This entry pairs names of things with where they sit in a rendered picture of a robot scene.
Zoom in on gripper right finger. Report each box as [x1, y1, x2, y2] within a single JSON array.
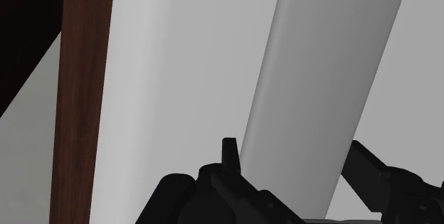
[[341, 139, 444, 224]]

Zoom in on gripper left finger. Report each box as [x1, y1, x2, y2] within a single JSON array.
[[134, 137, 307, 224]]

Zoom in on grey flat rectangular slab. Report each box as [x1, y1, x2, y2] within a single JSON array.
[[239, 0, 406, 220]]

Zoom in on brown wooden furniture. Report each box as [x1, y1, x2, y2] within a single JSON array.
[[48, 0, 117, 224]]

